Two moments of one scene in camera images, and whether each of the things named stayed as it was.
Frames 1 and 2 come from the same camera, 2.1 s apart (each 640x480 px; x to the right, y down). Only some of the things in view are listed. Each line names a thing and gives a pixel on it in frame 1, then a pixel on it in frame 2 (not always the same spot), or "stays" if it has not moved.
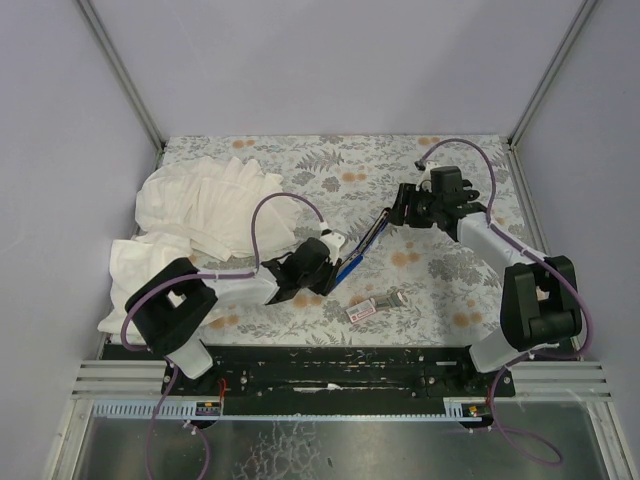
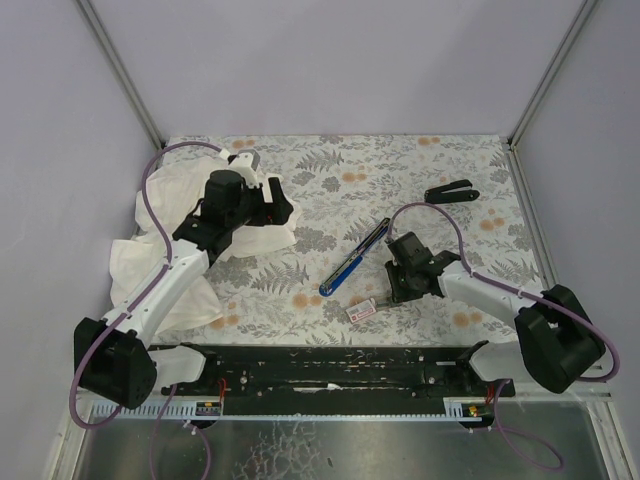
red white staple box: [360, 311] stays
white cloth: [199, 210] stays
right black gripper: [400, 209] -> [395, 282]
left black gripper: [329, 279] -> [273, 201]
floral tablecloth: [412, 284] stays
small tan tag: [394, 299] stays
